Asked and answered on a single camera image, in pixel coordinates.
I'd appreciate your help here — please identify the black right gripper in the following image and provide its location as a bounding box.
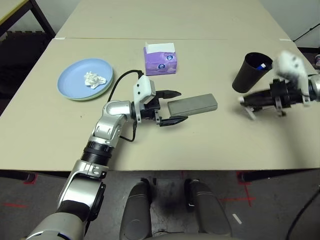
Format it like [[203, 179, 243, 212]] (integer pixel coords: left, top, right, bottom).
[[243, 78, 305, 116]]

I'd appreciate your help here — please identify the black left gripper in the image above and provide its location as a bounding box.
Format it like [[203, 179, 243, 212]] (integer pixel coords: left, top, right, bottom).
[[139, 89, 189, 128]]

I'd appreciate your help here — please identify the grey glasses case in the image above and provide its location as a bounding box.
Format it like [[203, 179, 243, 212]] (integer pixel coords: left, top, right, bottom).
[[166, 93, 218, 118]]

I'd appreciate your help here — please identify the white tissue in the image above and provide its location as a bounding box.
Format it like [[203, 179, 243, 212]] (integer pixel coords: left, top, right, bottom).
[[83, 71, 108, 90]]

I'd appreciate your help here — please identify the blue plastic plate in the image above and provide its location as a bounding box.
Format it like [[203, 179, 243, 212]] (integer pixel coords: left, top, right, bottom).
[[57, 58, 114, 101]]

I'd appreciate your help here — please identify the black plastic cup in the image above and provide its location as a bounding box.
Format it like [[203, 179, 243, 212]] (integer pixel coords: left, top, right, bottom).
[[231, 51, 274, 94]]

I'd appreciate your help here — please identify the purple tissue pack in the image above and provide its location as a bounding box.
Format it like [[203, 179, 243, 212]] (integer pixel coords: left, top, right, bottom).
[[143, 41, 179, 77]]

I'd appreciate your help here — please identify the black table foot bar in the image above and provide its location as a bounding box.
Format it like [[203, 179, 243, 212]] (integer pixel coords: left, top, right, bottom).
[[0, 170, 36, 183], [239, 168, 320, 183]]

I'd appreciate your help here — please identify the grey robot left leg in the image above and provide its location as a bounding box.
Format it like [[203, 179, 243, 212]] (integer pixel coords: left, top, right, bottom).
[[119, 178, 154, 240]]

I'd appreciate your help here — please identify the grey robot leg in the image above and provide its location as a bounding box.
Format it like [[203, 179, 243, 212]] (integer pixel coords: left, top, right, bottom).
[[119, 178, 154, 240], [184, 178, 233, 238]]

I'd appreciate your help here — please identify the grey robot right leg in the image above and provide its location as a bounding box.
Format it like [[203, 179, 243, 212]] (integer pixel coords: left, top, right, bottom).
[[184, 178, 233, 238]]

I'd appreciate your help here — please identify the black foam floor mat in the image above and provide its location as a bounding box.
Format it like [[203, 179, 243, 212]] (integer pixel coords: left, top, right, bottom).
[[0, 29, 55, 106]]

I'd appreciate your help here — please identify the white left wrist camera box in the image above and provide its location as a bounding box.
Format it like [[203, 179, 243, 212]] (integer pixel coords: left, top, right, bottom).
[[132, 74, 157, 124]]

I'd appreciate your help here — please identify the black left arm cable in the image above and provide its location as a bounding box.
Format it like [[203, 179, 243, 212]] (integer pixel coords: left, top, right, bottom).
[[106, 69, 146, 144]]

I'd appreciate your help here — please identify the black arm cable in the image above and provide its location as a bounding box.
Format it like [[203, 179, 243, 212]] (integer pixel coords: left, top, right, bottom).
[[106, 69, 146, 144], [285, 186, 320, 240]]

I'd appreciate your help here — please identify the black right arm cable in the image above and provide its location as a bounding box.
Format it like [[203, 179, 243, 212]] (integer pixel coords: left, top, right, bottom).
[[285, 186, 320, 240]]

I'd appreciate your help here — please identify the wooden side table black frame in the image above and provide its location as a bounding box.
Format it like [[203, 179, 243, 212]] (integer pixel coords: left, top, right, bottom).
[[0, 0, 56, 39]]

